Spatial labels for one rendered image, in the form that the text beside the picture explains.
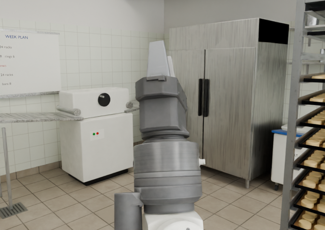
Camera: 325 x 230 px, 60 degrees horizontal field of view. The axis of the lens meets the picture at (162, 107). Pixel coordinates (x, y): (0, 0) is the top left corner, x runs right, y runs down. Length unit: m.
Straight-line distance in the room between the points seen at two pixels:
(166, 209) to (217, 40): 3.42
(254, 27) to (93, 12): 2.46
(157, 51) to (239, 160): 3.29
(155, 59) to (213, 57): 3.29
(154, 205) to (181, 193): 0.04
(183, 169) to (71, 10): 4.26
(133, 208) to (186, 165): 0.08
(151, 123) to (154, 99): 0.03
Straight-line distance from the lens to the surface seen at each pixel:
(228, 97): 3.55
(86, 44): 4.57
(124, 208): 0.36
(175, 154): 0.34
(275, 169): 3.72
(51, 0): 4.42
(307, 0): 1.26
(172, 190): 0.34
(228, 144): 3.66
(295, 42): 1.25
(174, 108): 0.35
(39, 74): 4.25
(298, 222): 1.48
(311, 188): 1.36
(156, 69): 0.38
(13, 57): 4.14
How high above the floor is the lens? 1.57
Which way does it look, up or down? 9 degrees down
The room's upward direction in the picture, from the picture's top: straight up
